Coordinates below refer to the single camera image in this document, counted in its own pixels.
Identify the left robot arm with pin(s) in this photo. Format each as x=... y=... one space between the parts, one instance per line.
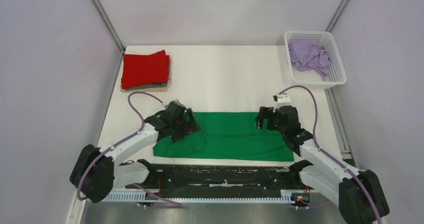
x=99 y=170

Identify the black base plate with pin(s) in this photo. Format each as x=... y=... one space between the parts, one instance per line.
x=212 y=181

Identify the aluminium corner post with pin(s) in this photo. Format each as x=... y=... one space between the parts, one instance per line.
x=336 y=16
x=108 y=24

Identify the green t-shirt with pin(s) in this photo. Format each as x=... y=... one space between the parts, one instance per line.
x=227 y=135

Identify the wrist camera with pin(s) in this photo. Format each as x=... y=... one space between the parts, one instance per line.
x=175 y=109
x=281 y=100

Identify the white plastic basket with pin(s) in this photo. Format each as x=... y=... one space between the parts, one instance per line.
x=312 y=79

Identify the white slotted cable duct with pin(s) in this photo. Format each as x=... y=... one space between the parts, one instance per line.
x=141 y=196

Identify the right aluminium corner post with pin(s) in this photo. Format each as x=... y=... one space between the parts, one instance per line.
x=336 y=16

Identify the crumpled purple t-shirt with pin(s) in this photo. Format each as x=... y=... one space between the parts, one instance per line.
x=306 y=55

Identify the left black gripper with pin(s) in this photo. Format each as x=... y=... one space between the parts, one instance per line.
x=189 y=127

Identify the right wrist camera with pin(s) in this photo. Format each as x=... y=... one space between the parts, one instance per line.
x=281 y=100

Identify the left aluminium corner post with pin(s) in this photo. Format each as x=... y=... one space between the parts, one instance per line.
x=108 y=24

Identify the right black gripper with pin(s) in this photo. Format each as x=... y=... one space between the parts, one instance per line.
x=265 y=113

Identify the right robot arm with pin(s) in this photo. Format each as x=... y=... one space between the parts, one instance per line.
x=357 y=193

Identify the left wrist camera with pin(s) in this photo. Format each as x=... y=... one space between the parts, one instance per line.
x=175 y=109

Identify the folded red t-shirt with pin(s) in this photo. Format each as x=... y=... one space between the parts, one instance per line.
x=144 y=69

